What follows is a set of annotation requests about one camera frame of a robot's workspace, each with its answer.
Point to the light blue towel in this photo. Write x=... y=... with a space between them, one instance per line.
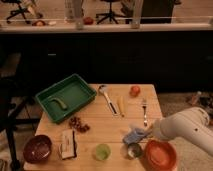
x=137 y=132

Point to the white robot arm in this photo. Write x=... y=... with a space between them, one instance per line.
x=190 y=124

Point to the red orange bowl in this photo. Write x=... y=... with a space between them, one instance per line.
x=160 y=156

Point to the dark maroon bowl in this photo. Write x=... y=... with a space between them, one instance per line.
x=37 y=149

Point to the yellow banana piece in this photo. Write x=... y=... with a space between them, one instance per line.
x=120 y=104

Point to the red tomato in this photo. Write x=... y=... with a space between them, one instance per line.
x=134 y=91

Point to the silver fork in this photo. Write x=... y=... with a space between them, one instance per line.
x=144 y=105

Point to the green pickle in tray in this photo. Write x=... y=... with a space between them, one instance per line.
x=62 y=104

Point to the red grape cluster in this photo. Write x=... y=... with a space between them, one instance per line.
x=76 y=124

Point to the green plastic tray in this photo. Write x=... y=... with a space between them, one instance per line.
x=73 y=90

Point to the green plastic cup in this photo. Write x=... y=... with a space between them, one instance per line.
x=102 y=152

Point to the red object on ledge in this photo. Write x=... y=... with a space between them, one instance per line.
x=88 y=21

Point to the small metal cup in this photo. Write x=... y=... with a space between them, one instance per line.
x=134 y=150

